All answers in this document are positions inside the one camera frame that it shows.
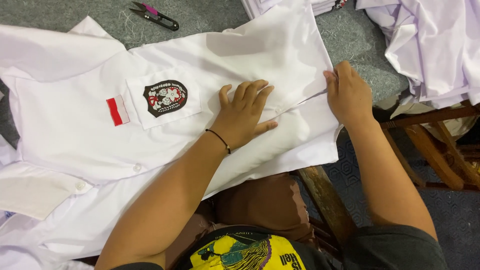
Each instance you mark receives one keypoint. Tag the person's right fingers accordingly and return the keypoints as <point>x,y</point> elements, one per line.
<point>333,78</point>

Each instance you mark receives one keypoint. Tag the person's brown trousers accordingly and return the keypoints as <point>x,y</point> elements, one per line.
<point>258,204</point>

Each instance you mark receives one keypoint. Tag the person's black graphic shirt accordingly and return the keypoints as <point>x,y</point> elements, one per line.
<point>285,249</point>

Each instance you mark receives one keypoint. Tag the stack of folded white shirts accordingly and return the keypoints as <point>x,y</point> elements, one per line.
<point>292,5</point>

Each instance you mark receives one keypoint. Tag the white school uniform shirt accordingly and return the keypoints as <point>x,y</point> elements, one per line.
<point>150,112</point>

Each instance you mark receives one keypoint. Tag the wooden chair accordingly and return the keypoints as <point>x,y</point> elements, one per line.
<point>431,146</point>

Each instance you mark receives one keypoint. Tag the person's left hand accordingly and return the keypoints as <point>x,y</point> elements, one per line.
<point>240,116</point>

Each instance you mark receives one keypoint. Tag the pile of white shirts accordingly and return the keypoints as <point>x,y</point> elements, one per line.
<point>431,48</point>

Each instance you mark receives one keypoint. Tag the wooden stool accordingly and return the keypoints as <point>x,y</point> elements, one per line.
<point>326,206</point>

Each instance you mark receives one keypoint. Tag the person's right hand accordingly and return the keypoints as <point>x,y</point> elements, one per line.
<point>348,95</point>

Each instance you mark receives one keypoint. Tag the black thread snips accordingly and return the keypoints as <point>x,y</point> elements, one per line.
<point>154,15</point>

